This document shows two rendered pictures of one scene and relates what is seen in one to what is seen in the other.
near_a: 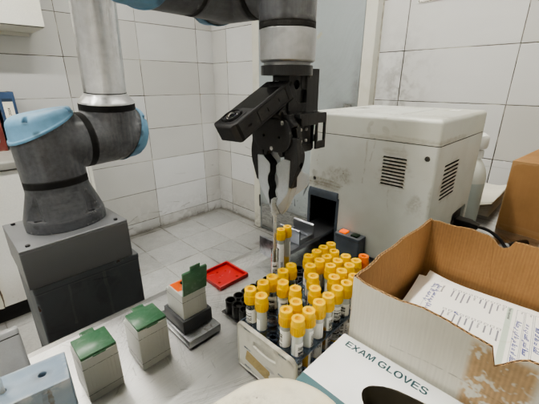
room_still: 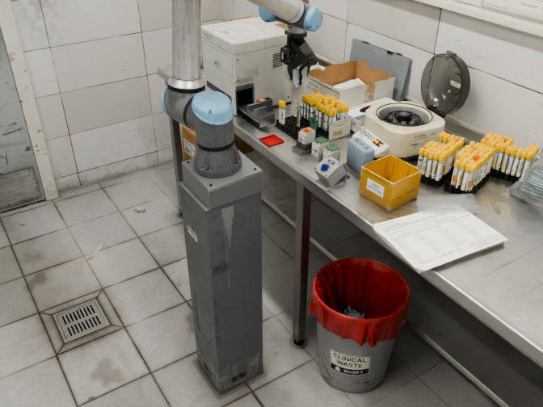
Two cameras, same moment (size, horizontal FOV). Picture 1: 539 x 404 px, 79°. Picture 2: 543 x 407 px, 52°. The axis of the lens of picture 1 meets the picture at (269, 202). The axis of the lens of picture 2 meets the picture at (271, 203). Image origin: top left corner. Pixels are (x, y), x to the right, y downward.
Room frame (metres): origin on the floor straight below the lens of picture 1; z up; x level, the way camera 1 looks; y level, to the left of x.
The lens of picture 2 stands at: (0.15, 1.90, 1.82)
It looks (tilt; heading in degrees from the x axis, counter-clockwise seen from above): 33 degrees down; 282
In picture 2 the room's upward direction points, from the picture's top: straight up
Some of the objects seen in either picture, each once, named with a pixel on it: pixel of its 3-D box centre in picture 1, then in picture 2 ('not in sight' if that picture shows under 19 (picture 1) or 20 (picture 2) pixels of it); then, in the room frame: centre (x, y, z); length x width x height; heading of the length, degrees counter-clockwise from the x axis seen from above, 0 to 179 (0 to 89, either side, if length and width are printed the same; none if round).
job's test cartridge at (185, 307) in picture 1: (187, 300); (306, 138); (0.41, 0.12, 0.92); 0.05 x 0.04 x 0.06; 46
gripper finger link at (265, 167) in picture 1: (277, 179); (291, 77); (0.50, -0.01, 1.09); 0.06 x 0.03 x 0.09; 135
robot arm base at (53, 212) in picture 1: (61, 198); (216, 152); (0.65, 0.44, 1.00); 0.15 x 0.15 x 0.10
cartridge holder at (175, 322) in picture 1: (188, 316); (306, 144); (0.41, 0.13, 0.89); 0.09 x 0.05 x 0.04; 46
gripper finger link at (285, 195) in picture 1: (295, 184); (299, 76); (0.47, -0.04, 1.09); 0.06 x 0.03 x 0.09; 135
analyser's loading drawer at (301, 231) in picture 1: (303, 231); (254, 110); (0.65, -0.07, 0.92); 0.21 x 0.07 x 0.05; 135
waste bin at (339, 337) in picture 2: not in sight; (355, 326); (0.16, 0.32, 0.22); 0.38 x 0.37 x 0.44; 135
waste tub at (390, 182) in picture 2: not in sight; (389, 182); (0.11, 0.38, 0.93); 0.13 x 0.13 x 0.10; 50
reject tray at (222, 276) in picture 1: (224, 274); (271, 140); (0.55, 0.09, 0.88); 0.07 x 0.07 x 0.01; 45
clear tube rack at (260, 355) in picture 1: (314, 321); (323, 119); (0.37, -0.06, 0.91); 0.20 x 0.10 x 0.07; 135
